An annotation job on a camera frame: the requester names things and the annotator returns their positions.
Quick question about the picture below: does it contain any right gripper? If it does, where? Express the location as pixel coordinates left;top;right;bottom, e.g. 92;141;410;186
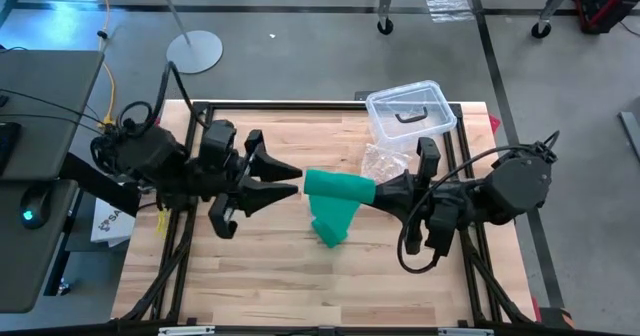
371;136;454;256

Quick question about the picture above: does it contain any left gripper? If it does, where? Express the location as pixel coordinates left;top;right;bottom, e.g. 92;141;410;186
207;128;305;241

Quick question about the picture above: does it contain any green elastic bandage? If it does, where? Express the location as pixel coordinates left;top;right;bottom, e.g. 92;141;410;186
303;168;377;250

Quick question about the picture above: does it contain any crumpled clear plastic bag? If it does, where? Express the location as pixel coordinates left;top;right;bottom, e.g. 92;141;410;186
359;143;414;185

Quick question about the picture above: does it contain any clear plastic container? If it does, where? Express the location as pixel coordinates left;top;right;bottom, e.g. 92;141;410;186
365;79;459;152

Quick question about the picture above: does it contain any white floor lamp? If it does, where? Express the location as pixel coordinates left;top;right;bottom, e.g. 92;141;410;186
114;0;225;76

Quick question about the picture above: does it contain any clear plastic floor sheet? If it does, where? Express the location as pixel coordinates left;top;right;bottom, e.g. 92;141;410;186
421;0;475;24

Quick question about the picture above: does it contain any black computer mouse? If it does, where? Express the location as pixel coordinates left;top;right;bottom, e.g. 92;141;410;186
18;188;51;231

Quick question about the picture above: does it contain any grey desk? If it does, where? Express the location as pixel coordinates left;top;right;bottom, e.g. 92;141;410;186
0;49;105;315

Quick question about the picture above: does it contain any red and black crate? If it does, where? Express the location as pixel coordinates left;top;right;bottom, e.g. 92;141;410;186
572;0;640;35

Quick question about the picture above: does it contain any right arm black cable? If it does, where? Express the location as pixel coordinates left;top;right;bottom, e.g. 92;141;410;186
397;144;531;276

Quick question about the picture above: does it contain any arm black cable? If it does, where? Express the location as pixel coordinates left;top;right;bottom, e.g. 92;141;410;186
90;60;211;177
397;144;531;276

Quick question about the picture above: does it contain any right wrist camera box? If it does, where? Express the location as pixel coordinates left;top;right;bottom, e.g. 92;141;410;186
425;201;462;258

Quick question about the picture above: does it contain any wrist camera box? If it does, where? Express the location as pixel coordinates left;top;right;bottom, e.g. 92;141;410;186
198;119;238;171
425;201;462;258

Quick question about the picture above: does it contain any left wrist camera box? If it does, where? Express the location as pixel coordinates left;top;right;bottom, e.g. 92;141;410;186
198;119;238;171

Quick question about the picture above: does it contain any yellow cable tag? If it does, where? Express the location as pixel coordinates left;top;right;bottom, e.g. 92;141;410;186
155;208;169;240

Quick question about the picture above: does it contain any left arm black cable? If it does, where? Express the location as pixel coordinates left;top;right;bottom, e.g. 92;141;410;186
90;60;211;177

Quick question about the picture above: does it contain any thin black desk cable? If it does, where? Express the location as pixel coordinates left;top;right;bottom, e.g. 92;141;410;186
0;88;109;130
0;113;104;137

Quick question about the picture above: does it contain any yellow cable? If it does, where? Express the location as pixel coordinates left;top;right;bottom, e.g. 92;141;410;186
93;0;120;131

